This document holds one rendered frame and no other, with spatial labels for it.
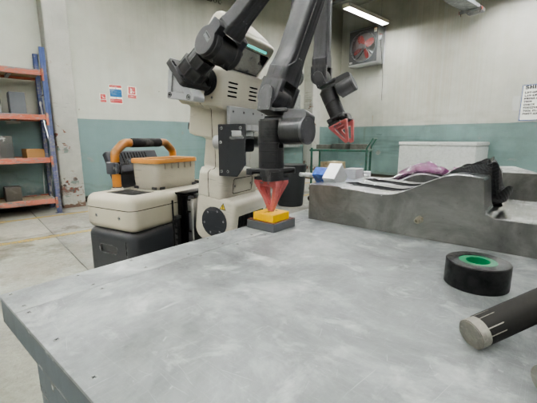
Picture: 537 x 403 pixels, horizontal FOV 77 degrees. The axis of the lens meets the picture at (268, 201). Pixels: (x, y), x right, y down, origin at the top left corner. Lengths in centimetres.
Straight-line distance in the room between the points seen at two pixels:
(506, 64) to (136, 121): 691
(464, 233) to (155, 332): 57
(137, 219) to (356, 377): 98
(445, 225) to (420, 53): 828
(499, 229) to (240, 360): 53
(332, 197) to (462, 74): 776
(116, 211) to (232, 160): 44
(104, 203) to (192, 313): 91
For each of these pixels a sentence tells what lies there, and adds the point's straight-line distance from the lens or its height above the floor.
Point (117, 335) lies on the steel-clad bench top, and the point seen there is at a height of 80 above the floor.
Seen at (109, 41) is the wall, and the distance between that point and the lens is 637.
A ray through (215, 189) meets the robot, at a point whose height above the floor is 83.
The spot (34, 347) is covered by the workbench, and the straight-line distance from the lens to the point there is 47.
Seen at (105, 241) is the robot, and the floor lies 65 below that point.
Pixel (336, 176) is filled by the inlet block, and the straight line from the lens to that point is 88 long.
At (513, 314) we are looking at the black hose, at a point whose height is 83.
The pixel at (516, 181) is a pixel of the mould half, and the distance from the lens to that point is 114.
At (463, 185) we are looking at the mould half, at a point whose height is 91.
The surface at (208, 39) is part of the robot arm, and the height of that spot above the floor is 124.
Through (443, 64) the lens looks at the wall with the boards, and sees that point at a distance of 869.
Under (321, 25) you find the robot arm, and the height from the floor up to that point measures 138.
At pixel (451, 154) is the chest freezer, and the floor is 69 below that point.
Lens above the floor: 100
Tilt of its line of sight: 11 degrees down
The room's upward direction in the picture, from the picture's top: straight up
